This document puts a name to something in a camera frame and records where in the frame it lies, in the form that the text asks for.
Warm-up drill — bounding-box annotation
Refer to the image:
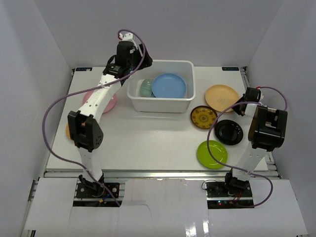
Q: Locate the purple cable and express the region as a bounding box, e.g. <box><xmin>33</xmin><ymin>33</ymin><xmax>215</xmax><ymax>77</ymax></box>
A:
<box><xmin>41</xmin><ymin>29</ymin><xmax>145</xmax><ymax>207</ymax></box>
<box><xmin>206</xmin><ymin>86</ymin><xmax>288</xmax><ymax>207</ymax></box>

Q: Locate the lime green round plate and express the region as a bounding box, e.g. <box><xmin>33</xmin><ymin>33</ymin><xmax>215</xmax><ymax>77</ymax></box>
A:
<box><xmin>196</xmin><ymin>140</ymin><xmax>228</xmax><ymax>169</ymax></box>

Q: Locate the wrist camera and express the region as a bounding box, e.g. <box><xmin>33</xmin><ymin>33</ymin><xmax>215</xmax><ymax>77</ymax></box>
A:
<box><xmin>118</xmin><ymin>32</ymin><xmax>135</xmax><ymax>43</ymax></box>
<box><xmin>256</xmin><ymin>86</ymin><xmax>264</xmax><ymax>102</ymax></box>

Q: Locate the tan yellow round plate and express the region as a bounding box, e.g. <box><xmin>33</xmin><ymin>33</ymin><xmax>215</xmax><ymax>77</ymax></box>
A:
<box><xmin>205</xmin><ymin>84</ymin><xmax>240</xmax><ymax>112</ymax></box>

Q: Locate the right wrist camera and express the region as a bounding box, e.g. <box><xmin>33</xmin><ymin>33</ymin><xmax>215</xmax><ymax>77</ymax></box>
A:
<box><xmin>256</xmin><ymin>86</ymin><xmax>264</xmax><ymax>102</ymax></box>

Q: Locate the blue corner label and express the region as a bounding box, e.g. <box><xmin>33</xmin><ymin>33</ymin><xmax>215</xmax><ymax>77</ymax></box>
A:
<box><xmin>75</xmin><ymin>67</ymin><xmax>92</xmax><ymax>72</ymax></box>
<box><xmin>222</xmin><ymin>67</ymin><xmax>239</xmax><ymax>71</ymax></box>

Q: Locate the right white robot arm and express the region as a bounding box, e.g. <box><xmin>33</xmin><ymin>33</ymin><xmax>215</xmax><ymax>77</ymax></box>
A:
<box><xmin>223</xmin><ymin>87</ymin><xmax>288</xmax><ymax>197</ymax></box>

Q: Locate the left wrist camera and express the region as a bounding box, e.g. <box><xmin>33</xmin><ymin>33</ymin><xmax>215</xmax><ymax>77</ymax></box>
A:
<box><xmin>118</xmin><ymin>32</ymin><xmax>135</xmax><ymax>43</ymax></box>

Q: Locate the pink round plate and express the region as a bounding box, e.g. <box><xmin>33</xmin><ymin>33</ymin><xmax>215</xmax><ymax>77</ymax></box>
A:
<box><xmin>82</xmin><ymin>91</ymin><xmax>117</xmax><ymax>114</ymax></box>

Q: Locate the left blue corner label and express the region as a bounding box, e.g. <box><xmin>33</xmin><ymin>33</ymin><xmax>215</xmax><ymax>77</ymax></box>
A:
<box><xmin>75</xmin><ymin>67</ymin><xmax>92</xmax><ymax>72</ymax></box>

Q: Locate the right blue corner label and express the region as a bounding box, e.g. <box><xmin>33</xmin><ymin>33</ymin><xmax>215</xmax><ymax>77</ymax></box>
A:
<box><xmin>222</xmin><ymin>67</ymin><xmax>239</xmax><ymax>71</ymax></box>

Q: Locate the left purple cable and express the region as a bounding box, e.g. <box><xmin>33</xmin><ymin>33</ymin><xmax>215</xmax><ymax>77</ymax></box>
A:
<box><xmin>41</xmin><ymin>29</ymin><xmax>145</xmax><ymax>207</ymax></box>

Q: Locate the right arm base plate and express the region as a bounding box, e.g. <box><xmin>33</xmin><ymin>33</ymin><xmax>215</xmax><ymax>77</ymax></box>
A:
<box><xmin>201</xmin><ymin>179</ymin><xmax>254</xmax><ymax>210</ymax></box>

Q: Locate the white plastic bin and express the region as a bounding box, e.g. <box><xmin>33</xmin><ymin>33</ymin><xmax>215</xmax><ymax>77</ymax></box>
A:
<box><xmin>125</xmin><ymin>60</ymin><xmax>196</xmax><ymax>113</ymax></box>

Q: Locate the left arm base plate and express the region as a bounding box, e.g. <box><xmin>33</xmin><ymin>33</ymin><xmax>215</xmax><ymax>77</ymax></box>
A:
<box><xmin>73</xmin><ymin>182</ymin><xmax>118</xmax><ymax>207</ymax></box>

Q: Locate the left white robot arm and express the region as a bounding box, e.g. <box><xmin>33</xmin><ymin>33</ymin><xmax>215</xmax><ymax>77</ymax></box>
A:
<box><xmin>68</xmin><ymin>40</ymin><xmax>153</xmax><ymax>197</ymax></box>

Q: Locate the blue round plate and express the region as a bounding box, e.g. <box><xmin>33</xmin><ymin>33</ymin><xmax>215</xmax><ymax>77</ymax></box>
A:
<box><xmin>152</xmin><ymin>73</ymin><xmax>187</xmax><ymax>99</ymax></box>

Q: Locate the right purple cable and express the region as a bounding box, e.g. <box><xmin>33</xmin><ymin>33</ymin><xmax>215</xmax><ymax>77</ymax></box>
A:
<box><xmin>206</xmin><ymin>86</ymin><xmax>288</xmax><ymax>207</ymax></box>

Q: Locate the orange woven round plate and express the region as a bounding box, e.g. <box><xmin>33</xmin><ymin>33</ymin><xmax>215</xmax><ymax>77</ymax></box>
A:
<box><xmin>66</xmin><ymin>124</ymin><xmax>71</xmax><ymax>139</ymax></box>

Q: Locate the black round plate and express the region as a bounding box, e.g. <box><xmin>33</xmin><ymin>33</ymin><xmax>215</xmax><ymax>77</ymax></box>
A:
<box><xmin>214</xmin><ymin>119</ymin><xmax>243</xmax><ymax>146</ymax></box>

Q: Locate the teal rectangular divided plate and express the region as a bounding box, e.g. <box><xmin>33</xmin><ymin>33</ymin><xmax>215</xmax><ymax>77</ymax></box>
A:
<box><xmin>139</xmin><ymin>79</ymin><xmax>155</xmax><ymax>98</ymax></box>

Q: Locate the brown gold patterned plate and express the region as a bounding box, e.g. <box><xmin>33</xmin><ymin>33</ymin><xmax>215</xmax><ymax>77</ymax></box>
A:
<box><xmin>190</xmin><ymin>106</ymin><xmax>218</xmax><ymax>129</ymax></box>

